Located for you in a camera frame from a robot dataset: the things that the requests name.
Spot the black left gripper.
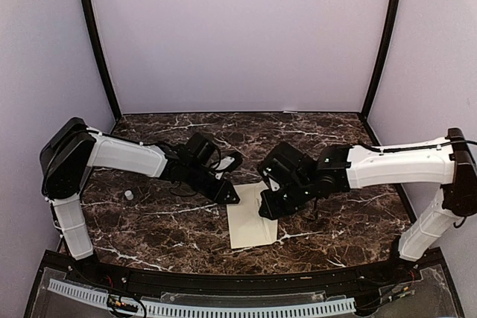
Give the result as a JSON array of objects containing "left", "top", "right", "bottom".
[{"left": 185, "top": 162, "right": 240, "bottom": 205}]

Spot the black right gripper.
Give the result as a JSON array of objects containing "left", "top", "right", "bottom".
[{"left": 259, "top": 178, "right": 315, "bottom": 220}]

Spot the black left frame post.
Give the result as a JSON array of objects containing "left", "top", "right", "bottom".
[{"left": 80, "top": 0, "right": 122, "bottom": 122}]

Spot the white slotted cable duct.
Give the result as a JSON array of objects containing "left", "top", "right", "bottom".
[{"left": 47, "top": 279, "right": 356, "bottom": 317}]

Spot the black front table rail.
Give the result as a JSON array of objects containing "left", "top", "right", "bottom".
[{"left": 59, "top": 247, "right": 422, "bottom": 302}]

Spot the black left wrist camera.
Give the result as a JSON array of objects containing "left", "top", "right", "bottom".
[{"left": 214, "top": 151, "right": 243, "bottom": 179}]

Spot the black right frame post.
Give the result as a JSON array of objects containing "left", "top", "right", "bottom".
[{"left": 361, "top": 0, "right": 399, "bottom": 121}]

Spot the beige paper envelope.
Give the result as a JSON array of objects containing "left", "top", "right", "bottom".
[{"left": 227, "top": 182, "right": 278, "bottom": 249}]

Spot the black frame post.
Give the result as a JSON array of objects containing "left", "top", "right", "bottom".
[
  {"left": 361, "top": 0, "right": 399, "bottom": 121},
  {"left": 80, "top": 0, "right": 122, "bottom": 122}
]

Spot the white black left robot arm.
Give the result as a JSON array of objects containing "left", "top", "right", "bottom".
[{"left": 40, "top": 117, "right": 242, "bottom": 285}]

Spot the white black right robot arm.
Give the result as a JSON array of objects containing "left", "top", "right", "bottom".
[{"left": 258, "top": 127, "right": 476, "bottom": 284}]

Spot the white glue stick cap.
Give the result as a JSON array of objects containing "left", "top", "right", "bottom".
[{"left": 124, "top": 190, "right": 134, "bottom": 200}]

